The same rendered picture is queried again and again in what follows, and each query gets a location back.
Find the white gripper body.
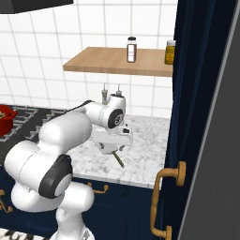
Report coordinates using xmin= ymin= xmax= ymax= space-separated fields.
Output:
xmin=92 ymin=127 xmax=134 ymax=156

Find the dark grey spatula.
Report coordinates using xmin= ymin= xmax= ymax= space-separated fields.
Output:
xmin=112 ymin=151 xmax=126 ymax=169

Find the red pot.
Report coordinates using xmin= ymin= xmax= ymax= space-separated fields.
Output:
xmin=0 ymin=104 xmax=19 ymax=137

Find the grey slim bottle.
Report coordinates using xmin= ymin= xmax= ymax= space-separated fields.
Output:
xmin=114 ymin=82 xmax=124 ymax=98
xmin=100 ymin=82 xmax=110 ymax=105

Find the navy drawer front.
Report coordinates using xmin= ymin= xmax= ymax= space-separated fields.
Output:
xmin=72 ymin=177 xmax=163 ymax=240

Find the black hob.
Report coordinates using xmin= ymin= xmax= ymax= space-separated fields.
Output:
xmin=0 ymin=105 xmax=79 ymax=158

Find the brown spice jar black lid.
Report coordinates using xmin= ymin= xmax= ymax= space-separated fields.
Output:
xmin=126 ymin=36 xmax=138 ymax=64

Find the navy tall cabinet door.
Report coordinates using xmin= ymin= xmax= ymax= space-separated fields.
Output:
xmin=160 ymin=0 xmax=239 ymax=240

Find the yellow jar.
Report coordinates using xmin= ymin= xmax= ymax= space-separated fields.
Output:
xmin=164 ymin=39 xmax=176 ymax=66

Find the black white patterned rug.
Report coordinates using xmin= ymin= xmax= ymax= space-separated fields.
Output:
xmin=0 ymin=228 xmax=51 ymax=240

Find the black range hood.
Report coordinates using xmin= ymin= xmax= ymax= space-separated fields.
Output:
xmin=0 ymin=0 xmax=75 ymax=15

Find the brass drawer handle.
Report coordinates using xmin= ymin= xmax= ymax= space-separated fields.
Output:
xmin=86 ymin=182 xmax=110 ymax=195
xmin=0 ymin=188 xmax=14 ymax=214

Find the brass door handle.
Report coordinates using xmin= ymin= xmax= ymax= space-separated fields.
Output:
xmin=149 ymin=160 xmax=188 ymax=240

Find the wooden wall shelf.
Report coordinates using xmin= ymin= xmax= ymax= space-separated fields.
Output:
xmin=62 ymin=46 xmax=174 ymax=78

